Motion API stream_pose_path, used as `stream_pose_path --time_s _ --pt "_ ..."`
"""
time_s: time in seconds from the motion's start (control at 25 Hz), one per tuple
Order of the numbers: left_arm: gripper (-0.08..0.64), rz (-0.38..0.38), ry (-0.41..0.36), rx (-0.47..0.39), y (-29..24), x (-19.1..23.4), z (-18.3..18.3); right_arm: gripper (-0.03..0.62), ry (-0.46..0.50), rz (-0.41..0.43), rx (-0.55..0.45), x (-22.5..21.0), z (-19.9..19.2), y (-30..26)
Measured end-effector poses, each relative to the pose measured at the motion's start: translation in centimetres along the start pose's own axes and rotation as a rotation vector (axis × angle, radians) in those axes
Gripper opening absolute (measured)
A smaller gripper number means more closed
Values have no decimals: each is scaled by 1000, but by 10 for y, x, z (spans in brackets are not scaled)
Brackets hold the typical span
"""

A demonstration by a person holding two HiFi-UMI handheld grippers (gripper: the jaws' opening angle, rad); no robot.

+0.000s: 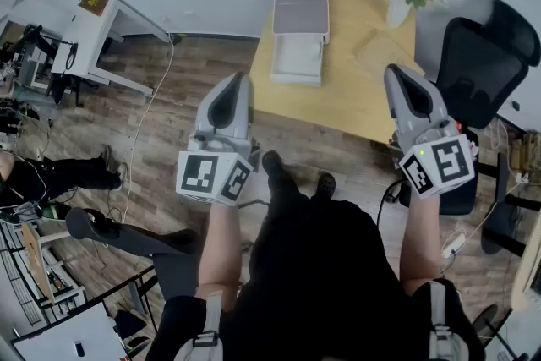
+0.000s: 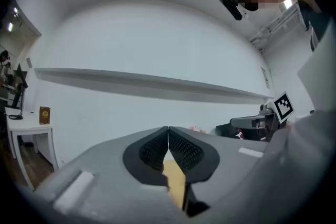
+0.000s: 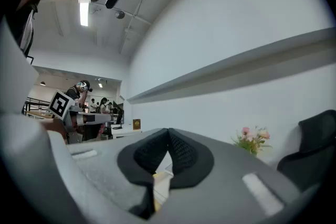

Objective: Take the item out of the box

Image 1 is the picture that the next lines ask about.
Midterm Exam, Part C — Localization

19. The person's right forearm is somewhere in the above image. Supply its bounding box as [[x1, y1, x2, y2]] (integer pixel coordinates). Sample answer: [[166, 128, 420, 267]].
[[399, 192, 444, 297]]

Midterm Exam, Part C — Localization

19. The person's black shoe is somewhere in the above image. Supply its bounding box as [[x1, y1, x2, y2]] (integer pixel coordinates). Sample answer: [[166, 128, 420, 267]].
[[261, 150, 285, 183], [314, 172, 337, 200]]

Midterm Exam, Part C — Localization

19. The black office workstation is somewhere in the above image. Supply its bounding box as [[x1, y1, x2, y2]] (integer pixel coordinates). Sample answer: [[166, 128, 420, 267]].
[[0, 23, 64, 107]]

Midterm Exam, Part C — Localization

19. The brown box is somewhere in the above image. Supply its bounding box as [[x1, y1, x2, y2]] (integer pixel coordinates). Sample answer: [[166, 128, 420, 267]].
[[77, 0, 111, 17]]

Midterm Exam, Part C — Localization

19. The person's black clothed body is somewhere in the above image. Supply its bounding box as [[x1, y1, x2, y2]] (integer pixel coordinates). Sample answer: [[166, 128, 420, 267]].
[[145, 156, 485, 361]]

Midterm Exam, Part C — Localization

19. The black mesh office chair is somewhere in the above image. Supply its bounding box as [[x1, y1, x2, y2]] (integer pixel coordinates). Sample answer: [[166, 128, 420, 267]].
[[399, 0, 541, 216]]

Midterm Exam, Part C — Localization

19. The white power strip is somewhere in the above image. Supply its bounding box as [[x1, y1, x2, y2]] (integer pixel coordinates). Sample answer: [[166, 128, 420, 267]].
[[441, 232, 467, 260]]

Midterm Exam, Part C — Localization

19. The desk with black frame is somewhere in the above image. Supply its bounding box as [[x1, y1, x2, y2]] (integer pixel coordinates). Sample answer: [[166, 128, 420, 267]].
[[479, 151, 541, 312]]

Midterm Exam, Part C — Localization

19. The white side table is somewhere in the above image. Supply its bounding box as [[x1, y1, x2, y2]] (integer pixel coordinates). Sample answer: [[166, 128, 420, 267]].
[[50, 0, 172, 96]]

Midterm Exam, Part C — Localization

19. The white desk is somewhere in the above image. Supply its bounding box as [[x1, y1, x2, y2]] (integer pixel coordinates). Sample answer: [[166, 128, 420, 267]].
[[12, 302, 128, 361]]

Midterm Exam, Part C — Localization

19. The person's right black shoe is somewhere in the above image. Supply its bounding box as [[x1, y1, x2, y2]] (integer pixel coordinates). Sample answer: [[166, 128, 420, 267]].
[[314, 172, 337, 200]]

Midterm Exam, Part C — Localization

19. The white floor cable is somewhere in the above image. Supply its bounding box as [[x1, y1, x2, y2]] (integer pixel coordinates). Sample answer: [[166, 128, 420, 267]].
[[107, 33, 177, 225]]

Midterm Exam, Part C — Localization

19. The person's left black shoe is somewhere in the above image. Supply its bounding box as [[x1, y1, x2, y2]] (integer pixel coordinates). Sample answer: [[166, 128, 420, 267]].
[[261, 150, 285, 183]]

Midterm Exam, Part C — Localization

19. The black cable loop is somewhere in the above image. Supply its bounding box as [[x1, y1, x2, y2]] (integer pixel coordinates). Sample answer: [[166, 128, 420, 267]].
[[63, 40, 79, 71]]

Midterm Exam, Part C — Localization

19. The white box with grey lid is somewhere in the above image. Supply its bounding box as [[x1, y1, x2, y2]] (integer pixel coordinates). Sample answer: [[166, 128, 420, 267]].
[[269, 0, 331, 88]]

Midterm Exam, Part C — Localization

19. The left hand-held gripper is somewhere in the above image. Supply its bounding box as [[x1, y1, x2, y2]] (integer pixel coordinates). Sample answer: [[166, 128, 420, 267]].
[[175, 71, 255, 207]]

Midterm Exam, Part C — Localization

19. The grey backpack strap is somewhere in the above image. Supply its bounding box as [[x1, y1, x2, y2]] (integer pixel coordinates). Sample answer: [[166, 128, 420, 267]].
[[175, 293, 225, 361], [429, 281, 465, 361]]

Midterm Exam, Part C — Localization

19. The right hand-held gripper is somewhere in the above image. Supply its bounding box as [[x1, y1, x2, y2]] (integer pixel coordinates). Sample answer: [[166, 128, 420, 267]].
[[383, 63, 478, 200]]

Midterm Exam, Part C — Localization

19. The person's left forearm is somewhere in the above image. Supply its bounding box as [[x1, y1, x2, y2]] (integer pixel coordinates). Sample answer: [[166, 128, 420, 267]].
[[196, 200, 245, 309]]

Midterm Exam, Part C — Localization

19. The metal shelf rack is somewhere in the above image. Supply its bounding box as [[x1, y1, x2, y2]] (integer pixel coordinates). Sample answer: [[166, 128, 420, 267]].
[[0, 219, 85, 326]]

